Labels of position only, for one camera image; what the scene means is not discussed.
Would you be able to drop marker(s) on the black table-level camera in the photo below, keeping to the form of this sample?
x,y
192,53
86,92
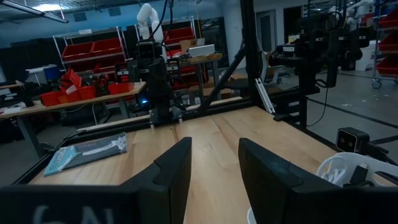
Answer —
x,y
353,140

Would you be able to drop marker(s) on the red storage bin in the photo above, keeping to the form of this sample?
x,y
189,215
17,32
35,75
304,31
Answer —
x,y
66,98
119,88
388,66
77,51
107,46
87,92
180,35
388,42
73,77
49,99

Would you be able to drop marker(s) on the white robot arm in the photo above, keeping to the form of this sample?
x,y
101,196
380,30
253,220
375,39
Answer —
x,y
146,15
362,4

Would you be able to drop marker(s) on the white aluminium bracket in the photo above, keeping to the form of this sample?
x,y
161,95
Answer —
x,y
264,95

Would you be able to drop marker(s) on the wooden workbench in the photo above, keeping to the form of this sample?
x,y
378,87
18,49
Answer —
x,y
93,100

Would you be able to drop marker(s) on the blue white cooler box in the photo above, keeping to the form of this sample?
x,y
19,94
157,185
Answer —
x,y
51,73

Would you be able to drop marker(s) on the flat blue grey package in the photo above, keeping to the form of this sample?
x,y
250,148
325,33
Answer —
x,y
87,152

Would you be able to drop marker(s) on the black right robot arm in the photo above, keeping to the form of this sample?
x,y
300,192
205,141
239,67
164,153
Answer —
x,y
164,112

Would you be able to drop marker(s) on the white plastic bin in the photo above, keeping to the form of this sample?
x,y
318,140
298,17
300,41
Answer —
x,y
385,168

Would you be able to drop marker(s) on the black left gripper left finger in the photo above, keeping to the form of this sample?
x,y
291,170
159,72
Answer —
x,y
168,186

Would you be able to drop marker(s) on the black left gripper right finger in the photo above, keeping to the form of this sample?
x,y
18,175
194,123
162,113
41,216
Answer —
x,y
270,193

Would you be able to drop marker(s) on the small wooden table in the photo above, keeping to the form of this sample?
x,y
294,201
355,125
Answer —
x,y
205,58

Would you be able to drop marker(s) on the white pedestal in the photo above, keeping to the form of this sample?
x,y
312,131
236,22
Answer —
x,y
367,57

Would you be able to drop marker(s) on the black metal table frame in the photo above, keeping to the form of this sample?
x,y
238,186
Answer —
x,y
248,46

